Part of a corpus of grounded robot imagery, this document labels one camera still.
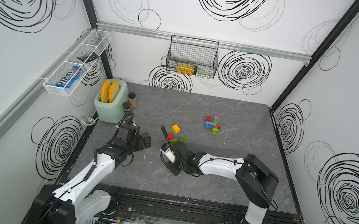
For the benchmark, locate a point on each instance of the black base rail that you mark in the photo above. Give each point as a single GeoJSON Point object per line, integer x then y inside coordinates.
{"type": "Point", "coordinates": [163, 206]}

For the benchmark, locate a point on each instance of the small green lego brick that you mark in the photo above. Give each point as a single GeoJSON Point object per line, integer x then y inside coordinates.
{"type": "Point", "coordinates": [214, 130]}

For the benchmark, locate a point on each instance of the blue lego brick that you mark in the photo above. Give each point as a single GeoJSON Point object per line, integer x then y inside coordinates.
{"type": "Point", "coordinates": [209, 124]}

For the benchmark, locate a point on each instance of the yellow item in basket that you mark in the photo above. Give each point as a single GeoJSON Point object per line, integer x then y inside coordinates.
{"type": "Point", "coordinates": [185, 68]}

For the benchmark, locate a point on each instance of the orange lego brick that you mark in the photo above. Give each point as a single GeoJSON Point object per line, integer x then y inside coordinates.
{"type": "Point", "coordinates": [217, 126]}

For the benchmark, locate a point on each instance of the yellow toast slice left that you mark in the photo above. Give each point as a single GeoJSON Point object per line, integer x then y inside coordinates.
{"type": "Point", "coordinates": [105, 91]}

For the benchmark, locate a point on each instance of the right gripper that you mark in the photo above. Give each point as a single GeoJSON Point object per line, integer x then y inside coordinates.
{"type": "Point", "coordinates": [170, 164]}

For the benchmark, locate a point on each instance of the black remote control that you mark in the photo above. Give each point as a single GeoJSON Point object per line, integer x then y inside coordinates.
{"type": "Point", "coordinates": [88, 58]}

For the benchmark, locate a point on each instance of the yellow lego brick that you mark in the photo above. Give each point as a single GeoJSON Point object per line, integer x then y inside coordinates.
{"type": "Point", "coordinates": [176, 129]}

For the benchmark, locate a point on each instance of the lime green lego brick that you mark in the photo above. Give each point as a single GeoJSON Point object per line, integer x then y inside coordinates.
{"type": "Point", "coordinates": [183, 140]}

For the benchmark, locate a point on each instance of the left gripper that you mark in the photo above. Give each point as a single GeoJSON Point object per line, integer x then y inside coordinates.
{"type": "Point", "coordinates": [141, 144]}

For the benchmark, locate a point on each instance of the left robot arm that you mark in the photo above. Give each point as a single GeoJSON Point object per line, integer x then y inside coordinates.
{"type": "Point", "coordinates": [78, 200]}

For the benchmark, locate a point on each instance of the blue candy packet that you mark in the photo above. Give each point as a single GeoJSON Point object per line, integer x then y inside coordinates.
{"type": "Point", "coordinates": [70, 77]}

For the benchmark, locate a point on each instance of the black wire wall basket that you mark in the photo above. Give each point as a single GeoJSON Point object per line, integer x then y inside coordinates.
{"type": "Point", "coordinates": [202, 53]}

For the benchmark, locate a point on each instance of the dark pepper jar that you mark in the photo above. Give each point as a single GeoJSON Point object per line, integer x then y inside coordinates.
{"type": "Point", "coordinates": [126, 106]}

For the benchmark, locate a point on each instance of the yellow toast slice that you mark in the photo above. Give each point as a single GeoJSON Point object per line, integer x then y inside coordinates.
{"type": "Point", "coordinates": [113, 91]}
{"type": "Point", "coordinates": [105, 91]}

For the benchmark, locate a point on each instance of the yellow toast slice right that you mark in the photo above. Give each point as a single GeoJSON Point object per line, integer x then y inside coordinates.
{"type": "Point", "coordinates": [113, 91]}

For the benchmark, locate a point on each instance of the white wire wall shelf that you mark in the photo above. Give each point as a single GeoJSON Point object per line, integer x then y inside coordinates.
{"type": "Point", "coordinates": [91, 41]}

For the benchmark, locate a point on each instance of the long green lego brick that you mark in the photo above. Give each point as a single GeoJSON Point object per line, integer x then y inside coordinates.
{"type": "Point", "coordinates": [174, 141]}

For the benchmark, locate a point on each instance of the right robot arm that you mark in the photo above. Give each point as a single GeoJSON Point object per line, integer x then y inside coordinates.
{"type": "Point", "coordinates": [257, 181]}

